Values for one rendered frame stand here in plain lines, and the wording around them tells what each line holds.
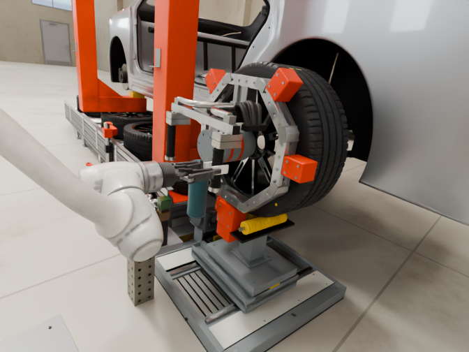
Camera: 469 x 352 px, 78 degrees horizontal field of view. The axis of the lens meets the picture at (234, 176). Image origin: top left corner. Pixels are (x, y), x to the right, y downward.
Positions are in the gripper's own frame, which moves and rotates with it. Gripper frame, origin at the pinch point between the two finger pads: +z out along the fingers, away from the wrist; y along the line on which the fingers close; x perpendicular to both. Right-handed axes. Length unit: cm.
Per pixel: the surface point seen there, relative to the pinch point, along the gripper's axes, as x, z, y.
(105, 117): -36, 33, -254
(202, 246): -68, 28, -44
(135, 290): -73, -14, -35
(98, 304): -83, -29, -45
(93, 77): 4, 25, -258
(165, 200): -17.2, -10.3, -15.6
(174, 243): -38.0, -4.9, -16.3
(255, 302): -70, 29, 3
